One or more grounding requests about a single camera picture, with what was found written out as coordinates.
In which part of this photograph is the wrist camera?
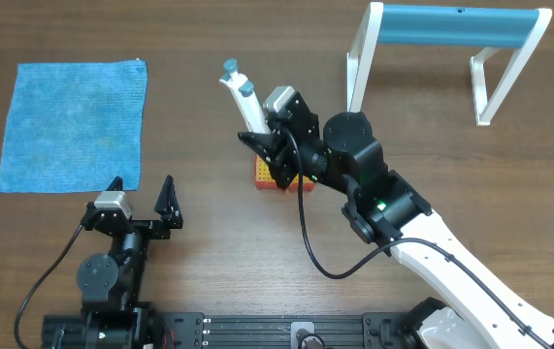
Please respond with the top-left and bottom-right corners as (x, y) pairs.
(93, 190), (134, 221)
(262, 85), (298, 118)

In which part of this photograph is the white pipette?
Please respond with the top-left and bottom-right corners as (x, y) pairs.
(218, 58), (273, 136)

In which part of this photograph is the white and blue stand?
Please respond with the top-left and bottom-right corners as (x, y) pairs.
(345, 1), (554, 128)

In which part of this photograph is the red and yellow tip box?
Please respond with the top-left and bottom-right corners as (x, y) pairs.
(253, 153), (317, 193)

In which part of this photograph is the mounting rail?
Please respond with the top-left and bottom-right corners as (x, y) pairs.
(41, 311), (434, 349)

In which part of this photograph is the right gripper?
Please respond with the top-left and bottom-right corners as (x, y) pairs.
(237, 90), (321, 191)

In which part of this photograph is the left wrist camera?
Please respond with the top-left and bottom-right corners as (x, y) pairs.
(93, 190), (134, 221)

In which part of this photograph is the blue cloth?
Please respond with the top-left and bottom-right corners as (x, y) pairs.
(0, 58), (149, 195)

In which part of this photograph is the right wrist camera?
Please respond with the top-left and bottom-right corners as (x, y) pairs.
(262, 85), (298, 118)

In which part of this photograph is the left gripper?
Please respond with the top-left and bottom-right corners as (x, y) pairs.
(80, 174), (184, 240)

